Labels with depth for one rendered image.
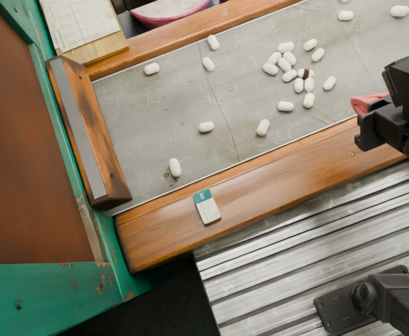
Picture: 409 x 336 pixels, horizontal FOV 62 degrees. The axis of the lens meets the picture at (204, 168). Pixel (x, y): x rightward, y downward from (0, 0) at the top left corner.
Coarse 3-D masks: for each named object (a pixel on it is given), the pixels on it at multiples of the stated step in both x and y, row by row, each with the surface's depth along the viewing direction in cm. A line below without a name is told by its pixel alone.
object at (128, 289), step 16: (32, 0) 74; (32, 16) 69; (48, 32) 77; (48, 48) 71; (96, 208) 59; (112, 224) 65; (112, 240) 60; (112, 256) 57; (128, 272) 63; (144, 272) 75; (160, 272) 110; (128, 288) 59; (144, 288) 69
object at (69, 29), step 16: (48, 0) 76; (64, 0) 76; (80, 0) 76; (96, 0) 76; (48, 16) 75; (64, 16) 75; (80, 16) 75; (96, 16) 75; (112, 16) 74; (64, 32) 74; (80, 32) 74; (96, 32) 74; (112, 32) 73; (64, 48) 73
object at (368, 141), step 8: (360, 120) 50; (368, 120) 50; (360, 128) 51; (368, 128) 50; (360, 136) 51; (368, 136) 51; (376, 136) 52; (360, 144) 52; (368, 144) 52; (376, 144) 52; (392, 144) 49; (400, 144) 47; (400, 152) 48
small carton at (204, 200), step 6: (198, 192) 63; (204, 192) 63; (210, 192) 63; (198, 198) 63; (204, 198) 63; (210, 198) 63; (198, 204) 62; (204, 204) 62; (210, 204) 62; (198, 210) 62; (204, 210) 62; (210, 210) 62; (216, 210) 62; (204, 216) 62; (210, 216) 62; (216, 216) 62; (204, 222) 62; (210, 222) 62
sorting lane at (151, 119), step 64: (320, 0) 78; (384, 0) 77; (192, 64) 75; (256, 64) 74; (320, 64) 74; (384, 64) 73; (128, 128) 72; (192, 128) 71; (256, 128) 71; (320, 128) 70
